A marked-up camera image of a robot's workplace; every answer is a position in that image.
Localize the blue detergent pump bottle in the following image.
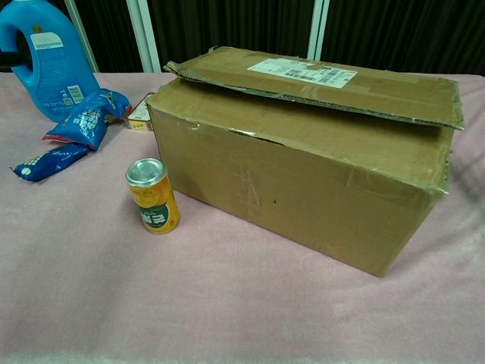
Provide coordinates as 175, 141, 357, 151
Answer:
0, 0, 102, 123

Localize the crumpled blue snack bag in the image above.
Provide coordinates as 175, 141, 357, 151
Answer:
41, 87, 133, 152

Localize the blue sandwich cookie packet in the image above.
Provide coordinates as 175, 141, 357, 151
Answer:
10, 142, 90, 182

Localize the thin grey frame rail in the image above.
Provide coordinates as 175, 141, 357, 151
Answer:
63, 0, 100, 73

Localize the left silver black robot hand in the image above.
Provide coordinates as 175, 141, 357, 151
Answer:
0, 49, 23, 70

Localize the pink tablecloth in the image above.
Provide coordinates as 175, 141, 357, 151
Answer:
0, 71, 485, 364

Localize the orange drink can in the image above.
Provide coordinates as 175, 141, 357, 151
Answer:
125, 158, 180, 235

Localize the brown cardboard shipping box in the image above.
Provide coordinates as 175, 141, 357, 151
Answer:
145, 45, 466, 278

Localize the white frame post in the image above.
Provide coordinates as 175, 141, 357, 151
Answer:
307, 0, 330, 61
126, 0, 163, 73

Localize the small brown flat packet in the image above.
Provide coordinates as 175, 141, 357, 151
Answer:
126, 92, 155, 132

